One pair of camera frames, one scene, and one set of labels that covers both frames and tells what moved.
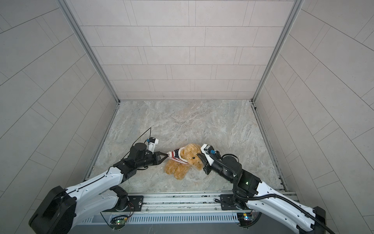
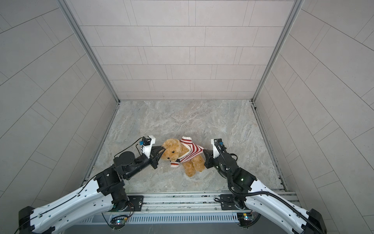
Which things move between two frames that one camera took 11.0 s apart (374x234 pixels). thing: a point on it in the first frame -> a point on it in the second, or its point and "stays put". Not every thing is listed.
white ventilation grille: x=195 y=218 stays put
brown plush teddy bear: x=188 y=153 -> x=173 y=148
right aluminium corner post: x=292 y=13 stays put
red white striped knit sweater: x=175 y=155 -> x=194 y=150
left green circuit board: x=118 y=222 stays put
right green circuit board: x=245 y=218 stays put
